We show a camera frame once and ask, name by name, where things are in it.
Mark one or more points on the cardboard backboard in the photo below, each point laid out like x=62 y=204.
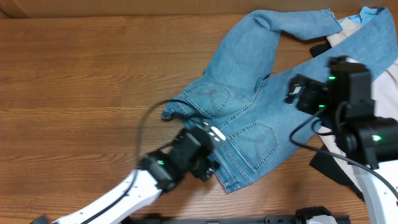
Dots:
x=92 y=8

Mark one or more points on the beige garment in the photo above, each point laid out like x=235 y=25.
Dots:
x=384 y=90

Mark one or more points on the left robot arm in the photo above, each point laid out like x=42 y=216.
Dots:
x=157 y=173

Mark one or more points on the light blue denim jeans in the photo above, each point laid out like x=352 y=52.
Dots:
x=239 y=94

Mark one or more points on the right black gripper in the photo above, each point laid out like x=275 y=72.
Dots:
x=308 y=88

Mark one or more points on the black garment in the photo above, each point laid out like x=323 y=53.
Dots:
x=323 y=163

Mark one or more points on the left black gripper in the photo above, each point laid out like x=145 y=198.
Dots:
x=204 y=165

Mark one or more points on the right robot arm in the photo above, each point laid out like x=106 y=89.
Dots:
x=344 y=105

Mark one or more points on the light blue shirt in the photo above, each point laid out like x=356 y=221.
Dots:
x=365 y=16

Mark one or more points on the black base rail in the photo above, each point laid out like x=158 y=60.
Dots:
x=298 y=218

